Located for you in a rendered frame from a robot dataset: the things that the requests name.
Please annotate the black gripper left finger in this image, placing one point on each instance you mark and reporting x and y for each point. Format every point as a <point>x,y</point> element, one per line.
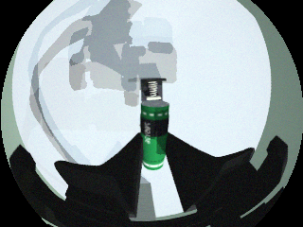
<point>119,177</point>

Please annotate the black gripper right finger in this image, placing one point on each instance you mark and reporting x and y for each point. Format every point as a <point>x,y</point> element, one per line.
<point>195,172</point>

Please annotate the green battery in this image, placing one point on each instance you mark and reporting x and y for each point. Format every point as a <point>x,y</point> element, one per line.
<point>154,120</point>

